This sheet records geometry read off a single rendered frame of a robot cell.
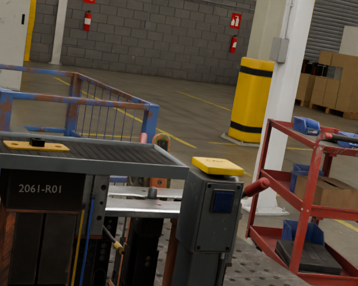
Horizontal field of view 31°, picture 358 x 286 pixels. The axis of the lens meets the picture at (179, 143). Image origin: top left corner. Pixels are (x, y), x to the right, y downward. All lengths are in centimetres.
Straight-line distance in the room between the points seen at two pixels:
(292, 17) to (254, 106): 329
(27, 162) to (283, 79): 434
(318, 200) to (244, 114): 502
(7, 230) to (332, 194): 260
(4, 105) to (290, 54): 271
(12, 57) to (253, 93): 339
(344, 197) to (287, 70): 191
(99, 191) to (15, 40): 821
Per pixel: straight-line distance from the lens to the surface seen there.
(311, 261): 346
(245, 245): 209
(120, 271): 155
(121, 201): 125
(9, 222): 86
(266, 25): 823
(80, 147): 91
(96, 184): 104
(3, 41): 917
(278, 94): 508
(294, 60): 509
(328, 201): 332
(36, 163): 80
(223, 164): 95
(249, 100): 821
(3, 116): 296
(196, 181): 94
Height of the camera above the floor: 135
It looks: 10 degrees down
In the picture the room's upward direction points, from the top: 9 degrees clockwise
